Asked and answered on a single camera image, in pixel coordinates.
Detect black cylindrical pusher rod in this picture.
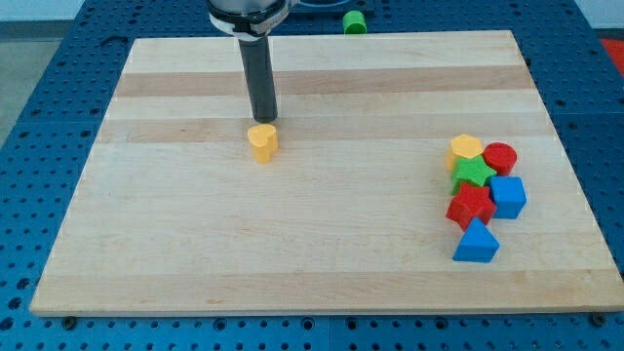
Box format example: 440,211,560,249
239,36,278,123

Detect yellow heart block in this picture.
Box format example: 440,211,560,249
248,124,279,164

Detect green star block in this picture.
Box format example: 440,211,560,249
450,155,497,195

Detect red star block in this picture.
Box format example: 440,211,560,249
446,182,497,231

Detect green cylinder block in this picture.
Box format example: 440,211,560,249
342,10,368,35

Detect light wooden board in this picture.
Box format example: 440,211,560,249
30,30,623,317

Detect yellow hexagon block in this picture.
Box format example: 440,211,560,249
445,134,484,172

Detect red cylinder block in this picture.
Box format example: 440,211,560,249
483,142,518,176

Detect blue cube block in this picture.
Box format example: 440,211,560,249
489,176,527,219

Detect blue triangle block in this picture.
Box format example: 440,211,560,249
452,217,500,263

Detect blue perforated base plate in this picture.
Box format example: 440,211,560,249
1,1,623,350

